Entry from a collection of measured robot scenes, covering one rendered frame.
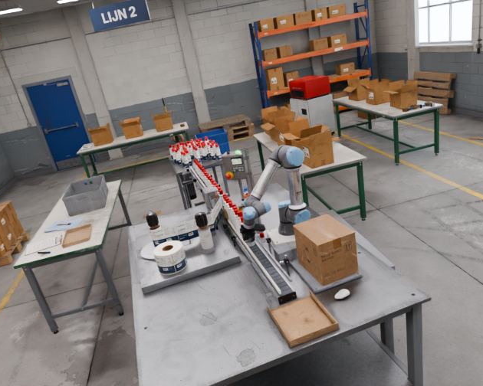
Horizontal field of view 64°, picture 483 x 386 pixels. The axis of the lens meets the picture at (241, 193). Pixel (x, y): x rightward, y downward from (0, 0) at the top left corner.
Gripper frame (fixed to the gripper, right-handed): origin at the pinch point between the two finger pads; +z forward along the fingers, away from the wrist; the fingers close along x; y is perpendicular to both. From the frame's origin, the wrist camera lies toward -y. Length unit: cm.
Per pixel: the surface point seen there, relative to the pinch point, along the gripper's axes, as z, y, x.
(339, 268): -29, -33, 52
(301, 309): -26, -3, 65
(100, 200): 100, 109, -166
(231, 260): 3.6, 17.5, 7.3
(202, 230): -5.0, 30.0, -17.2
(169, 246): 0, 54, -15
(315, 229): -38, -29, 28
